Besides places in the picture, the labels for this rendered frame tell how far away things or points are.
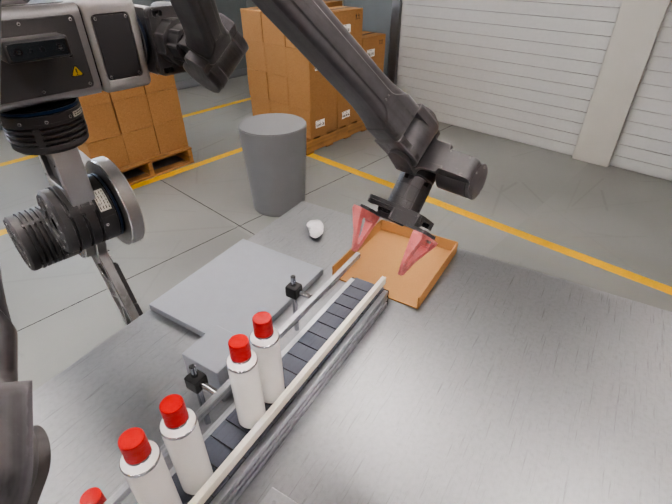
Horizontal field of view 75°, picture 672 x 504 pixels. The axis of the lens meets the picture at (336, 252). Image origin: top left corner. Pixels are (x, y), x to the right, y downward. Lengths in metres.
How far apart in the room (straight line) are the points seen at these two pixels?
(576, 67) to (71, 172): 4.10
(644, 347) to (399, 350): 0.57
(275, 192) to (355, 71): 2.52
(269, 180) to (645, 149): 3.11
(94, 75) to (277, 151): 2.07
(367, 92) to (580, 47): 3.96
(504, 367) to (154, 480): 0.73
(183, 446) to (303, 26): 0.58
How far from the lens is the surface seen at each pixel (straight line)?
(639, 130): 4.50
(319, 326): 1.03
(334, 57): 0.58
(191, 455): 0.74
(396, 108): 0.64
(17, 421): 0.26
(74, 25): 0.95
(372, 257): 1.32
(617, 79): 4.40
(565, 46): 4.55
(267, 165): 2.99
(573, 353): 1.17
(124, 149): 3.96
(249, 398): 0.80
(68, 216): 1.02
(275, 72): 4.32
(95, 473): 0.98
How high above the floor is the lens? 1.60
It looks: 35 degrees down
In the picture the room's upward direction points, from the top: straight up
